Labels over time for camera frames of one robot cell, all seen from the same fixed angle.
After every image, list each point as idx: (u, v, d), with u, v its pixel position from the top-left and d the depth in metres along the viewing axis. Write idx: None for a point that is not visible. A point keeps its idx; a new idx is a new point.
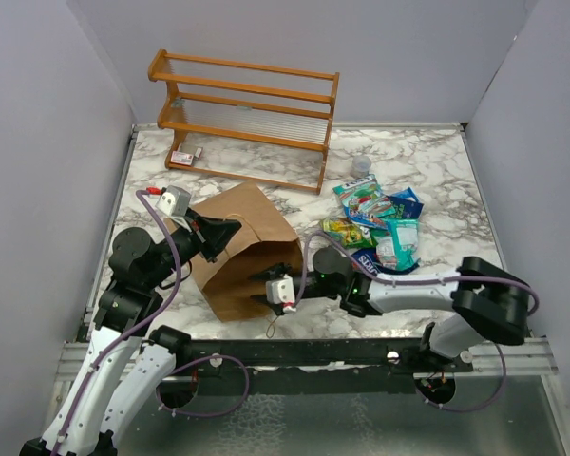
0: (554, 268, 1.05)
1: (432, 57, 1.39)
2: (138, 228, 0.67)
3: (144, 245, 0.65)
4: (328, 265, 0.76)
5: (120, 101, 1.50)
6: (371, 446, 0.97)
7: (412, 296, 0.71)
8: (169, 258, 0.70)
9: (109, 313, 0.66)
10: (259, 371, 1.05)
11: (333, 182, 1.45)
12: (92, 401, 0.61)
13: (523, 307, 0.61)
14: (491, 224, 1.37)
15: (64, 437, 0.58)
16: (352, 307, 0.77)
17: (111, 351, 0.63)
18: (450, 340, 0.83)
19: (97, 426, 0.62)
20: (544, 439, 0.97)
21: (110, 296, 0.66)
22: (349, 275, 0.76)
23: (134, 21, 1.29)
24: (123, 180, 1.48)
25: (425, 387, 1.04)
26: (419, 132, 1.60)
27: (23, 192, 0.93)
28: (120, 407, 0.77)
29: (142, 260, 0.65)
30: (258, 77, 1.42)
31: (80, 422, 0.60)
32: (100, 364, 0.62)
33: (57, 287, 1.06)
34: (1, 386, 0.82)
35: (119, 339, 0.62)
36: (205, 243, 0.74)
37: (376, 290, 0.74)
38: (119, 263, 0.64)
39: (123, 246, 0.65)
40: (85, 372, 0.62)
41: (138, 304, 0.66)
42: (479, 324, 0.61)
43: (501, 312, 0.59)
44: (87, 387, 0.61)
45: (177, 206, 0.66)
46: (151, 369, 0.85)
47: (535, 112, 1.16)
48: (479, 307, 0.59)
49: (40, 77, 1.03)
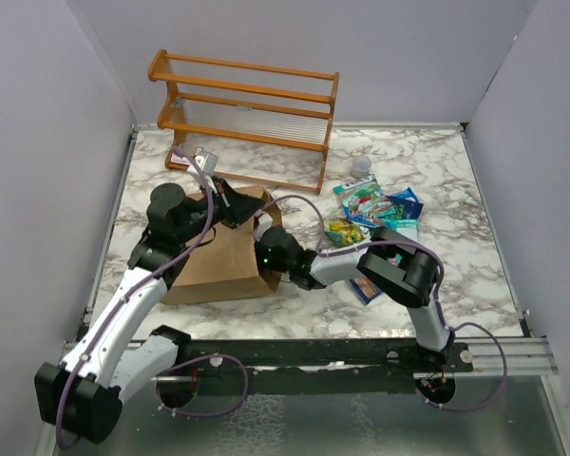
0: (554, 268, 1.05)
1: (431, 58, 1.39)
2: (172, 183, 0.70)
3: (180, 197, 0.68)
4: (272, 239, 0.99)
5: (120, 101, 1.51)
6: (371, 446, 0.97)
7: (336, 263, 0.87)
8: (197, 218, 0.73)
9: (143, 257, 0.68)
10: (259, 371, 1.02)
11: (333, 182, 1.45)
12: (120, 329, 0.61)
13: (426, 273, 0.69)
14: (491, 224, 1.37)
15: (86, 356, 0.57)
16: (301, 279, 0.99)
17: (143, 286, 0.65)
18: (422, 329, 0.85)
19: (117, 360, 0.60)
20: (544, 439, 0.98)
21: (142, 247, 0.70)
22: (291, 250, 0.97)
23: (134, 21, 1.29)
24: (123, 180, 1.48)
25: (425, 387, 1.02)
26: (419, 132, 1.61)
27: (22, 192, 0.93)
28: (125, 373, 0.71)
29: (178, 213, 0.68)
30: (259, 77, 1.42)
31: (104, 347, 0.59)
32: (130, 296, 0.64)
33: (57, 285, 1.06)
34: (1, 384, 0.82)
35: (151, 275, 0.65)
36: (229, 210, 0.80)
37: (316, 262, 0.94)
38: (157, 211, 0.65)
39: (160, 199, 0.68)
40: (116, 302, 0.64)
41: (169, 255, 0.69)
42: (380, 284, 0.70)
43: (393, 272, 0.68)
44: (116, 314, 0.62)
45: (206, 164, 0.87)
46: (157, 351, 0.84)
47: (535, 112, 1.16)
48: (371, 266, 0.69)
49: (40, 75, 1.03)
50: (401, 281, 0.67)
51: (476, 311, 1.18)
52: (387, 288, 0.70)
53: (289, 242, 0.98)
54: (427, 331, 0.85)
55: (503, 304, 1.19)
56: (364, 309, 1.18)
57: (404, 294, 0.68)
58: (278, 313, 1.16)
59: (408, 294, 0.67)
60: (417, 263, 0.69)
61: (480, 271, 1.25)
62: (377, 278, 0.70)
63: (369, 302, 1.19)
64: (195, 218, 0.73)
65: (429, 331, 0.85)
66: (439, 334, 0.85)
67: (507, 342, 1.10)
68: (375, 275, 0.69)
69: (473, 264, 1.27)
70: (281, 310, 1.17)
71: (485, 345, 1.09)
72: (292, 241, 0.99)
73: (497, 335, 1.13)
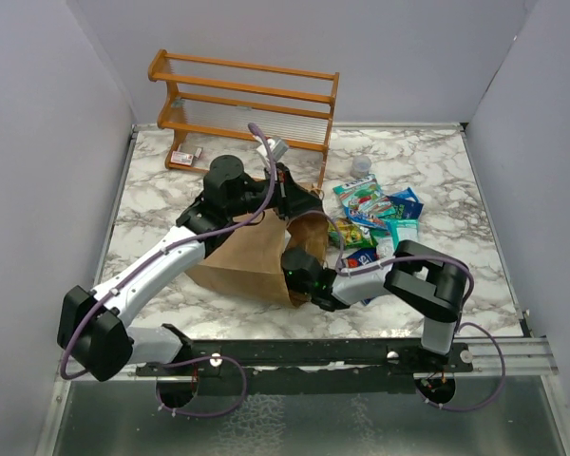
0: (553, 268, 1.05)
1: (431, 58, 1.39)
2: (235, 158, 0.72)
3: (237, 171, 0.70)
4: (293, 263, 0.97)
5: (120, 101, 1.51)
6: (371, 447, 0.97)
7: (359, 282, 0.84)
8: (249, 198, 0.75)
9: (191, 221, 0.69)
10: (259, 371, 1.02)
11: (334, 182, 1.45)
12: (152, 275, 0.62)
13: (457, 283, 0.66)
14: (491, 224, 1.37)
15: (117, 291, 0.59)
16: (322, 300, 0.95)
17: (184, 245, 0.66)
18: (430, 333, 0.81)
19: (142, 304, 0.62)
20: (544, 440, 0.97)
21: (193, 210, 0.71)
22: (313, 273, 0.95)
23: (134, 21, 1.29)
24: (123, 180, 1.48)
25: (425, 387, 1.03)
26: (419, 132, 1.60)
27: (22, 192, 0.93)
28: (139, 332, 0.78)
29: (234, 184, 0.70)
30: (259, 78, 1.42)
31: (134, 288, 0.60)
32: (171, 250, 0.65)
33: (57, 284, 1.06)
34: (0, 383, 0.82)
35: (196, 237, 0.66)
36: (283, 199, 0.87)
37: (337, 283, 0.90)
38: (213, 179, 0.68)
39: (220, 168, 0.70)
40: (155, 251, 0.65)
41: (215, 224, 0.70)
42: (409, 301, 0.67)
43: (427, 287, 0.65)
44: (153, 262, 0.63)
45: (276, 150, 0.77)
46: (169, 335, 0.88)
47: (535, 112, 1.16)
48: (401, 283, 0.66)
49: (40, 76, 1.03)
50: (433, 296, 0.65)
51: (476, 311, 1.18)
52: (419, 305, 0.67)
53: (311, 264, 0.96)
54: (438, 337, 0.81)
55: (503, 304, 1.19)
56: (364, 309, 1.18)
57: (437, 309, 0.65)
58: (278, 313, 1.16)
59: (440, 308, 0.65)
60: (447, 275, 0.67)
61: (479, 271, 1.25)
62: (407, 296, 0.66)
63: (369, 303, 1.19)
64: (247, 196, 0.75)
65: (441, 337, 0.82)
66: (449, 339, 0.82)
67: (507, 342, 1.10)
68: (405, 293, 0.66)
69: (473, 264, 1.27)
70: (281, 310, 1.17)
71: (485, 345, 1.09)
72: (313, 263, 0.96)
73: (497, 335, 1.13)
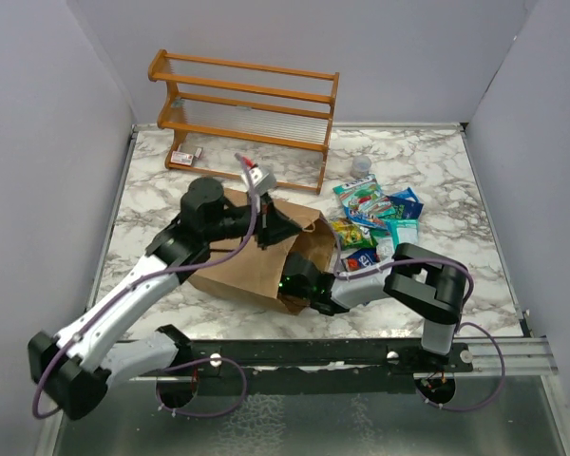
0: (554, 268, 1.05)
1: (431, 58, 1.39)
2: (217, 178, 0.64)
3: (218, 194, 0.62)
4: (292, 269, 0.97)
5: (120, 101, 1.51)
6: (371, 447, 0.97)
7: (358, 287, 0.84)
8: (230, 223, 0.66)
9: (162, 248, 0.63)
10: (259, 371, 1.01)
11: (334, 182, 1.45)
12: (119, 315, 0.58)
13: (457, 285, 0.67)
14: (491, 224, 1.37)
15: (79, 338, 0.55)
16: (321, 305, 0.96)
17: (153, 278, 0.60)
18: (431, 335, 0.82)
19: (109, 346, 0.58)
20: (544, 440, 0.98)
21: (167, 235, 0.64)
22: (311, 277, 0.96)
23: (134, 21, 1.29)
24: (122, 180, 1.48)
25: (425, 387, 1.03)
26: (418, 132, 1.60)
27: (23, 192, 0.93)
28: (122, 356, 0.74)
29: (211, 208, 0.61)
30: (259, 78, 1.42)
31: (98, 332, 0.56)
32: (139, 284, 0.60)
33: (57, 284, 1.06)
34: None
35: (164, 270, 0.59)
36: (263, 230, 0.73)
37: (336, 287, 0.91)
38: (190, 200, 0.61)
39: (199, 189, 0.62)
40: (122, 287, 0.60)
41: (188, 251, 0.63)
42: (409, 305, 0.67)
43: (426, 290, 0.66)
44: (119, 300, 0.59)
45: (262, 183, 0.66)
46: (157, 346, 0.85)
47: (535, 112, 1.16)
48: (401, 287, 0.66)
49: (40, 75, 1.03)
50: (432, 299, 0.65)
51: (476, 311, 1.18)
52: (419, 308, 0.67)
53: (309, 270, 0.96)
54: (440, 338, 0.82)
55: (503, 304, 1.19)
56: (364, 309, 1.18)
57: (438, 311, 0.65)
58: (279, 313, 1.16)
59: (440, 311, 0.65)
60: (446, 276, 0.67)
61: (479, 271, 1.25)
62: (407, 299, 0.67)
63: (368, 303, 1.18)
64: (226, 222, 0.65)
65: (442, 339, 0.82)
66: (450, 340, 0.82)
67: (507, 342, 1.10)
68: (404, 295, 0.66)
69: (473, 264, 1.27)
70: None
71: (485, 345, 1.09)
72: (311, 268, 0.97)
73: (497, 335, 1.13)
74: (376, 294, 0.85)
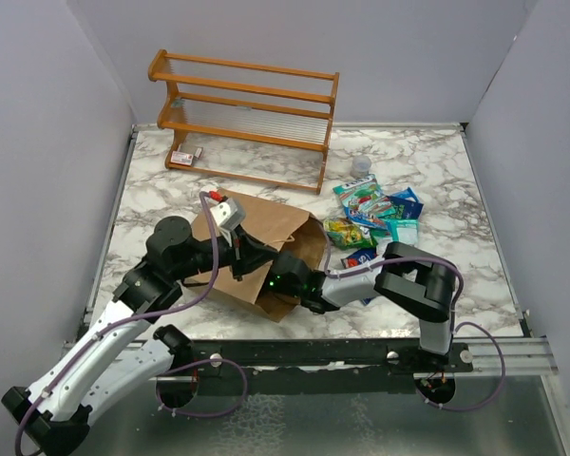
0: (554, 268, 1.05)
1: (431, 57, 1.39)
2: (180, 218, 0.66)
3: (183, 235, 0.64)
4: (281, 267, 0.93)
5: (120, 101, 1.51)
6: (371, 447, 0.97)
7: (349, 285, 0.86)
8: (200, 258, 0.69)
9: (130, 289, 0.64)
10: (259, 371, 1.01)
11: (333, 182, 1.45)
12: (85, 368, 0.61)
13: (446, 284, 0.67)
14: (491, 224, 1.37)
15: (47, 394, 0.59)
16: (312, 303, 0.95)
17: (118, 328, 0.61)
18: (427, 334, 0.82)
19: (81, 395, 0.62)
20: (543, 440, 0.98)
21: (134, 275, 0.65)
22: (301, 275, 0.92)
23: (134, 21, 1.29)
24: (123, 180, 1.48)
25: (425, 387, 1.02)
26: (419, 132, 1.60)
27: (23, 192, 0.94)
28: (106, 385, 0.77)
29: (178, 249, 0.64)
30: (258, 77, 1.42)
31: (66, 386, 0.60)
32: (104, 334, 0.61)
33: (57, 285, 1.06)
34: None
35: (127, 319, 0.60)
36: (237, 260, 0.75)
37: (328, 285, 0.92)
38: (155, 243, 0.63)
39: (163, 231, 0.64)
40: (89, 338, 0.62)
41: (158, 290, 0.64)
42: (401, 304, 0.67)
43: (415, 287, 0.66)
44: (85, 352, 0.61)
45: (229, 220, 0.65)
46: (147, 360, 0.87)
47: (535, 112, 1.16)
48: (391, 285, 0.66)
49: (40, 76, 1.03)
50: (423, 297, 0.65)
51: (476, 311, 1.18)
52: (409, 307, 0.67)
53: (299, 268, 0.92)
54: (436, 338, 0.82)
55: (503, 304, 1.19)
56: (364, 309, 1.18)
57: (428, 309, 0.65)
58: None
59: (430, 310, 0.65)
60: (436, 275, 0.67)
61: (479, 271, 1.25)
62: (397, 298, 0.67)
63: (368, 303, 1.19)
64: (198, 256, 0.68)
65: (438, 338, 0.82)
66: (446, 340, 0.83)
67: (507, 342, 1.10)
68: (395, 294, 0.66)
69: (473, 264, 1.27)
70: None
71: (485, 345, 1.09)
72: (301, 267, 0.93)
73: (497, 335, 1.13)
74: (367, 292, 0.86)
